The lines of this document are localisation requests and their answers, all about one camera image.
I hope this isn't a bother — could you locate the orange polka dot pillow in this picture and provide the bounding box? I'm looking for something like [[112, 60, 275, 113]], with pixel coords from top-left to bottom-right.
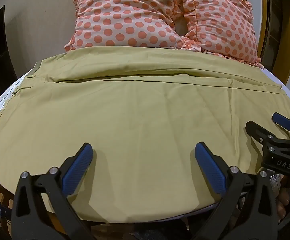
[[64, 0, 185, 53], [180, 0, 264, 68]]

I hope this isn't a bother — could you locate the olive green bed sheet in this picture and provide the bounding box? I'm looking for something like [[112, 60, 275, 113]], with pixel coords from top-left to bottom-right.
[[0, 46, 287, 223]]

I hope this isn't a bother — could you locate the yellow wooden door frame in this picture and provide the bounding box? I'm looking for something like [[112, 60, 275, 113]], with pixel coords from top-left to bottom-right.
[[245, 0, 290, 87]]

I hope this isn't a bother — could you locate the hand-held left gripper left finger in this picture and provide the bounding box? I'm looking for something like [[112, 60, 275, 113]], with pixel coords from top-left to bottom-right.
[[11, 142, 95, 240]]

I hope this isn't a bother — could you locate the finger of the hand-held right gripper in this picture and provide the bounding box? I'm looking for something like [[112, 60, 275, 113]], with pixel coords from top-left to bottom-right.
[[245, 120, 278, 144], [272, 112, 290, 137]]

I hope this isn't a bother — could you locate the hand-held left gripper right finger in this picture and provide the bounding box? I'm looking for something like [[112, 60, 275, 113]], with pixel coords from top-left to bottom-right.
[[192, 142, 278, 240]]

